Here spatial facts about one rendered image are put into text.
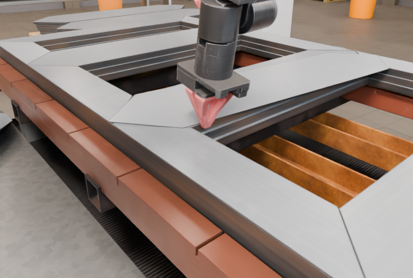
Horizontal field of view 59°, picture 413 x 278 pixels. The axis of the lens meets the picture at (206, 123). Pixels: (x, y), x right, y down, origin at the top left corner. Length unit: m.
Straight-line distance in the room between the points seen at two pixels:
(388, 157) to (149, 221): 0.57
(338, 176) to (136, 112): 0.43
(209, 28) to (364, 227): 0.30
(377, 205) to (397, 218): 0.03
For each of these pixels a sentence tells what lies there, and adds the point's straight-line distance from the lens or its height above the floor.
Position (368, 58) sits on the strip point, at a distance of 1.05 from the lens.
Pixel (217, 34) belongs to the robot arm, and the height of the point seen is 1.02.
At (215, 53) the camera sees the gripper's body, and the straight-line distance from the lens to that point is 0.51.
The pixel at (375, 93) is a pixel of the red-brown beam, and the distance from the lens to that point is 1.02.
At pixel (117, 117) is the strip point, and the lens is 0.64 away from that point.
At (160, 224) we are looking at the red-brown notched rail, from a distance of 0.47.
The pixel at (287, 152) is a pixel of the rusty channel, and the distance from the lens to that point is 0.87.
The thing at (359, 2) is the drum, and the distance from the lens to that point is 7.28.
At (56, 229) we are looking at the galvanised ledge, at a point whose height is 0.68.
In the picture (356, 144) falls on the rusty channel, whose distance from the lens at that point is 0.92.
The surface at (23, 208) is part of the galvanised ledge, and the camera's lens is 0.79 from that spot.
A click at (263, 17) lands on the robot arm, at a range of 0.56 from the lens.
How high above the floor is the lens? 1.12
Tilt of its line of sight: 25 degrees down
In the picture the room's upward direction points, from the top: straight up
